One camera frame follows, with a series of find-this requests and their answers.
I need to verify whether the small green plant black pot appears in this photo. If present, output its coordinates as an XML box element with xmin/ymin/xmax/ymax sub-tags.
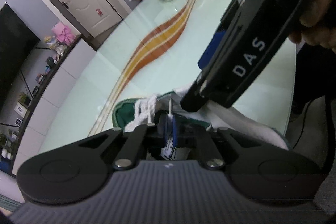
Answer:
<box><xmin>18</xmin><ymin>92</ymin><xmax>31</xmax><ymax>107</ymax></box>

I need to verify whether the green canvas sneaker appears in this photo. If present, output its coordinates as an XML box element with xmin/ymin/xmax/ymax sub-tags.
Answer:
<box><xmin>112</xmin><ymin>86</ymin><xmax>290</xmax><ymax>151</ymax></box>

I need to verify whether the white TV cabinet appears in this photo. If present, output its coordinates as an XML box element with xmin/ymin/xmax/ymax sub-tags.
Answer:
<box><xmin>9</xmin><ymin>39</ymin><xmax>96</xmax><ymax>176</ymax></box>

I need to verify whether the potted plant in white pot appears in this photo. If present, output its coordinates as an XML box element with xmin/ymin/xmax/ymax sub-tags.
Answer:
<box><xmin>0</xmin><ymin>133</ymin><xmax>14</xmax><ymax>160</ymax></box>

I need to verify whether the black wall television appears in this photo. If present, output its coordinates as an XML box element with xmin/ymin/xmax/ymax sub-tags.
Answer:
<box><xmin>0</xmin><ymin>4</ymin><xmax>40</xmax><ymax>106</ymax></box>

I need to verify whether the flower bouquet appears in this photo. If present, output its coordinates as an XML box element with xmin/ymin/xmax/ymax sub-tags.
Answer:
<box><xmin>44</xmin><ymin>36</ymin><xmax>68</xmax><ymax>56</ymax></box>

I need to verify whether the white shoelace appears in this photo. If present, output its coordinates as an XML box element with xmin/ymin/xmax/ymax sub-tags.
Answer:
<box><xmin>123</xmin><ymin>92</ymin><xmax>180</xmax><ymax>151</ymax></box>

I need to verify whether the person's right hand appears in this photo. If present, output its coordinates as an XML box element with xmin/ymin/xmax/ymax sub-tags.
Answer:
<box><xmin>288</xmin><ymin>0</ymin><xmax>335</xmax><ymax>51</ymax></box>

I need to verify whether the white framed photo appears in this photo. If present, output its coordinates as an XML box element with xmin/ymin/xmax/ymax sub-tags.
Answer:
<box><xmin>14</xmin><ymin>102</ymin><xmax>27</xmax><ymax>118</ymax></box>

